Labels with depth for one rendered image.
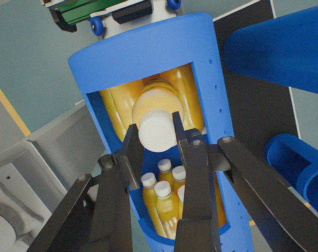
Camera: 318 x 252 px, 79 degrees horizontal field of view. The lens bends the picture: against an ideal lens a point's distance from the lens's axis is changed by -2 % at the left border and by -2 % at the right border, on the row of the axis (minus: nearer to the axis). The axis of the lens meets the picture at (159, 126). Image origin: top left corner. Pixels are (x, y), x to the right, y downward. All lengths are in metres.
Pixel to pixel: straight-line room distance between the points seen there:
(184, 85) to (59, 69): 1.39
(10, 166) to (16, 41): 1.30
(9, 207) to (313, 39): 0.94
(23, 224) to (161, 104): 0.59
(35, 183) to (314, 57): 0.85
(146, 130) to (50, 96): 1.60
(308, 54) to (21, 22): 1.69
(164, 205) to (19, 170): 0.40
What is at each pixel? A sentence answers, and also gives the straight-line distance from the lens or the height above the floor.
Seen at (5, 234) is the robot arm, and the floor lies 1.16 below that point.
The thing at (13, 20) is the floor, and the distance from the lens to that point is 1.84.
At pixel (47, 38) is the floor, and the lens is 1.71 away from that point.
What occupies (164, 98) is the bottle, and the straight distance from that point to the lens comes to 0.23.
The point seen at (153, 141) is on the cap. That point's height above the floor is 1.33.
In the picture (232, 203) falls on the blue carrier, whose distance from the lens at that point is 0.45.
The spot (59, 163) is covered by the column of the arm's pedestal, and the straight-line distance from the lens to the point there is 0.77.
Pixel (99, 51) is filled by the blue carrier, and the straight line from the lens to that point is 0.30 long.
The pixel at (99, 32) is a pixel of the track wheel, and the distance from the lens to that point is 0.56.
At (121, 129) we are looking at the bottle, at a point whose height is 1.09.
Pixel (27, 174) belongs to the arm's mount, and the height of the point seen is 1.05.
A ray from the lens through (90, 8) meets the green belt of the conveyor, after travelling 0.66.
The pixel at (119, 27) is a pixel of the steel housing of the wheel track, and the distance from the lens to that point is 0.60.
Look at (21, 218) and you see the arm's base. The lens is 0.71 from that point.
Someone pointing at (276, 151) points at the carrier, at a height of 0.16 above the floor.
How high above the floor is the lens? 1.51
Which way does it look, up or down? 70 degrees down
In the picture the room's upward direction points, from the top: 180 degrees clockwise
